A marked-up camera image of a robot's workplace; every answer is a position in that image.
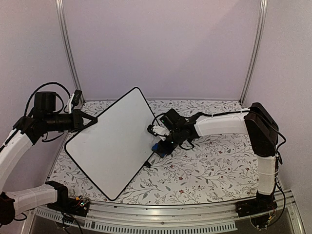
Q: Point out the right aluminium corner post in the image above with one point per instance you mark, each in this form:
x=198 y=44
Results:
x=256 y=46

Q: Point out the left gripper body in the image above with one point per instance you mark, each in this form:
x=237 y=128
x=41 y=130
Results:
x=72 y=125

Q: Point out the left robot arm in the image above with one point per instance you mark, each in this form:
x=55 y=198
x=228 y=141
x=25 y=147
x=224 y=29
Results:
x=39 y=118

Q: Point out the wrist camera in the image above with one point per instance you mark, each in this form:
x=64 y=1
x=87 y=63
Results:
x=158 y=131
x=73 y=101

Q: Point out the left aluminium corner post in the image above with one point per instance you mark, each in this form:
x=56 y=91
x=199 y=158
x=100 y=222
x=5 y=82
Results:
x=66 y=43

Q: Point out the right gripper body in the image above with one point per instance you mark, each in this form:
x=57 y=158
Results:
x=168 y=149

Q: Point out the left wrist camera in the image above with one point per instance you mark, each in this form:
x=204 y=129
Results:
x=73 y=101

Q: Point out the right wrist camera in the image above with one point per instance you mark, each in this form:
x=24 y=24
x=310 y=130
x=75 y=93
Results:
x=158 y=131

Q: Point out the white whiteboard black frame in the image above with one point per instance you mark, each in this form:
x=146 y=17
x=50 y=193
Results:
x=112 y=151

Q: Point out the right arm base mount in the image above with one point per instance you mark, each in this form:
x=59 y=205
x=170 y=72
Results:
x=261 y=210

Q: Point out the floral patterned table mat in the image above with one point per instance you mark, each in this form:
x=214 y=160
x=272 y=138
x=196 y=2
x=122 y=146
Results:
x=213 y=168

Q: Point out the aluminium corner post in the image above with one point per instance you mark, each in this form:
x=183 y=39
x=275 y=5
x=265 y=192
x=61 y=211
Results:
x=256 y=46
x=66 y=43

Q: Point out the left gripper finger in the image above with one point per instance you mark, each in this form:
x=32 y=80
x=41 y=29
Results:
x=89 y=124
x=88 y=117

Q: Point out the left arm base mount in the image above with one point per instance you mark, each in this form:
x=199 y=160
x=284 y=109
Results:
x=75 y=206

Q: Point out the blue whiteboard eraser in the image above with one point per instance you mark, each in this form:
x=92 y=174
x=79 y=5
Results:
x=159 y=150

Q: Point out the front aluminium rail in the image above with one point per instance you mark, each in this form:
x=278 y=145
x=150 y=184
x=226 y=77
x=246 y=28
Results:
x=206 y=218

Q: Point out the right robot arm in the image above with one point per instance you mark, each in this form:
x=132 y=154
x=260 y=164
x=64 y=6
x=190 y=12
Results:
x=255 y=121

